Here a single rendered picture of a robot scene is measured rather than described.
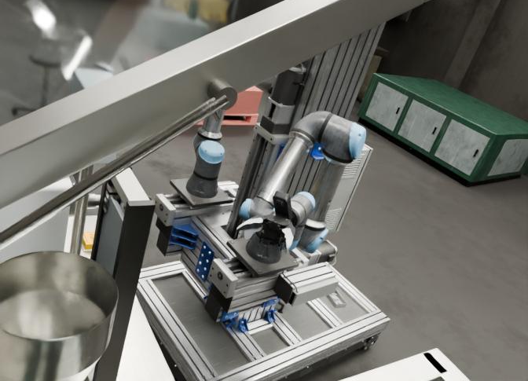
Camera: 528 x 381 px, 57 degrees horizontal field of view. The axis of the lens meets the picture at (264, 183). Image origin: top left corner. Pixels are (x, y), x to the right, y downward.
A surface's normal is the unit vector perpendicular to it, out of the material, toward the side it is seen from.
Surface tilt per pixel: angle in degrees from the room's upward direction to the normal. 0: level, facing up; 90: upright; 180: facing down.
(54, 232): 90
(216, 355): 0
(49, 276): 90
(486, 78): 90
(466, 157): 90
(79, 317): 72
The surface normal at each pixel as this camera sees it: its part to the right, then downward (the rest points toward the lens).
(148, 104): 0.50, 0.51
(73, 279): -0.09, 0.42
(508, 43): -0.75, 0.08
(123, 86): -0.19, -0.72
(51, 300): 0.35, 0.22
